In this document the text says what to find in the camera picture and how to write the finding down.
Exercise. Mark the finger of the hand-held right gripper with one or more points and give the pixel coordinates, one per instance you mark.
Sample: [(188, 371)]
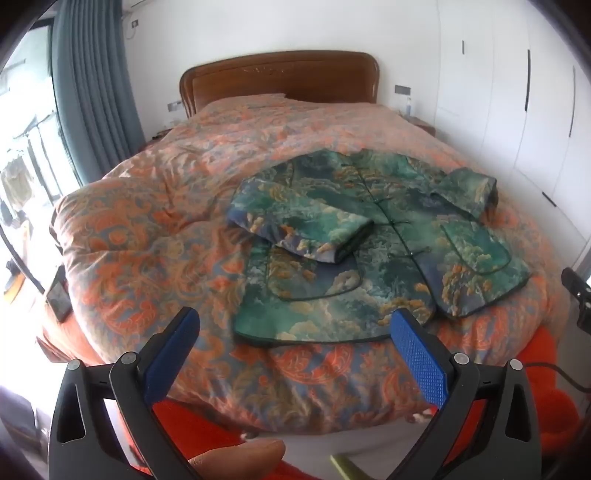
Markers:
[(572, 279)]

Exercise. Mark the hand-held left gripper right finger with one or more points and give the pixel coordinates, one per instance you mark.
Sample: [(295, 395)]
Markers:
[(418, 355)]

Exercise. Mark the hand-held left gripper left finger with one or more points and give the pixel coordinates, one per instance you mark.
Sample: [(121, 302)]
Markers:
[(171, 355)]

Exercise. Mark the green patterned padded jacket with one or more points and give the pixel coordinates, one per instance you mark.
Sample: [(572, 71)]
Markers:
[(383, 277)]

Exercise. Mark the person's left hand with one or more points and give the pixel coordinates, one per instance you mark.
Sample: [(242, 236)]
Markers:
[(240, 457)]

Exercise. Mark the orange bed sheet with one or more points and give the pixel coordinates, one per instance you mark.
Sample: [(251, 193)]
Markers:
[(549, 350)]

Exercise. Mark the orange floral quilt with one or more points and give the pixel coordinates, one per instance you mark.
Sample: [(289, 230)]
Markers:
[(161, 230)]

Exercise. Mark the yellow green object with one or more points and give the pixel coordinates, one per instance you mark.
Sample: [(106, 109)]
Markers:
[(346, 468)]

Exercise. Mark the white wardrobe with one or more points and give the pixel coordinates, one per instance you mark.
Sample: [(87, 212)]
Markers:
[(498, 92)]

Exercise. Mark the wooden nightstand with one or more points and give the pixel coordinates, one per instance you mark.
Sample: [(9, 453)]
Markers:
[(422, 124)]

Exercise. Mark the hanging laundry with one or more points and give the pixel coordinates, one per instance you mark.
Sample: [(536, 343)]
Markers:
[(14, 184)]

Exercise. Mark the clear water bottle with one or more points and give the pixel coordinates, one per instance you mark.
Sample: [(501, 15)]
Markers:
[(408, 106)]

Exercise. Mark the grey blue curtain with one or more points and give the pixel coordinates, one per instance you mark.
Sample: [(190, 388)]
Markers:
[(92, 92)]

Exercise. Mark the wooden headboard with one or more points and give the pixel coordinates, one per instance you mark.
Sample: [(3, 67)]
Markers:
[(277, 78)]

